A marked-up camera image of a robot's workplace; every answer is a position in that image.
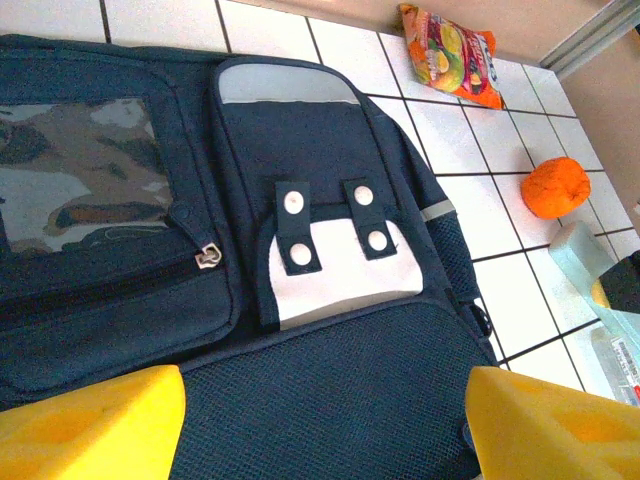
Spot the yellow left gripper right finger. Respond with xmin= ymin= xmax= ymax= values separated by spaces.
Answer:
xmin=465 ymin=365 xmax=640 ymax=480

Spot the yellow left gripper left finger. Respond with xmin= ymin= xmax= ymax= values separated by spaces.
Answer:
xmin=0 ymin=364 xmax=187 ymax=480

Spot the pale green pencil case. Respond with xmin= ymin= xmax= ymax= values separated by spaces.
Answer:
xmin=548 ymin=221 xmax=640 ymax=351

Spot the clear plastic barcode box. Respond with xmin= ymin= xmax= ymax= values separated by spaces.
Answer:
xmin=589 ymin=324 xmax=640 ymax=406

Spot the navy blue backpack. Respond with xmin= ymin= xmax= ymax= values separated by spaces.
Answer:
xmin=0 ymin=33 xmax=501 ymax=480

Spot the orange fruit candy bag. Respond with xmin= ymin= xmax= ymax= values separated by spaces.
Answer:
xmin=398 ymin=3 xmax=505 ymax=111

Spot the aluminium frame post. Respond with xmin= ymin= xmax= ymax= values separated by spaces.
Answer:
xmin=539 ymin=0 xmax=640 ymax=81

